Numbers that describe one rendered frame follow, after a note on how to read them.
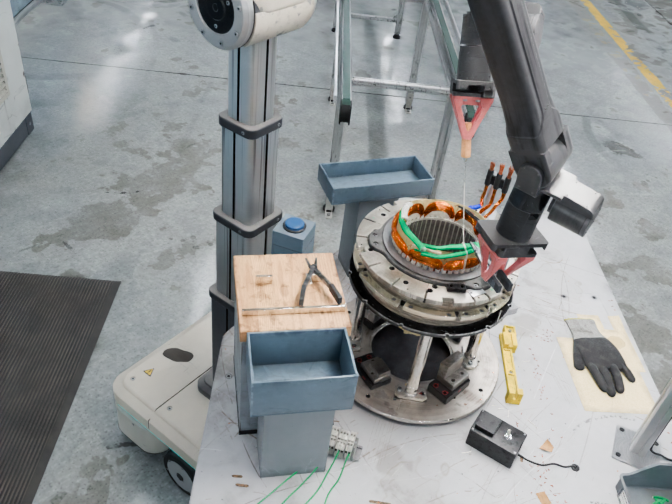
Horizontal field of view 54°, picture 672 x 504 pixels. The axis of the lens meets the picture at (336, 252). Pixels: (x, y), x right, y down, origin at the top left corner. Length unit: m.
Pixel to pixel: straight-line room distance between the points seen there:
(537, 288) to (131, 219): 1.97
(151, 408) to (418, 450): 0.95
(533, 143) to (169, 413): 1.41
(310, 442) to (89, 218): 2.17
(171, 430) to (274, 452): 0.82
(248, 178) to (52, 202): 1.93
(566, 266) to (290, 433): 1.00
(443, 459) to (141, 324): 1.57
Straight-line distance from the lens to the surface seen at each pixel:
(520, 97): 0.90
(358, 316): 1.41
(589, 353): 1.64
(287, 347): 1.14
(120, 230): 3.09
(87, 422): 2.37
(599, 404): 1.57
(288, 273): 1.22
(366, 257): 1.23
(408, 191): 1.54
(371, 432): 1.35
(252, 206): 1.53
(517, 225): 1.05
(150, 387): 2.09
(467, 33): 1.15
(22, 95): 3.77
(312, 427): 1.17
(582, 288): 1.84
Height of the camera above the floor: 1.86
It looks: 39 degrees down
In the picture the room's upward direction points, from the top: 8 degrees clockwise
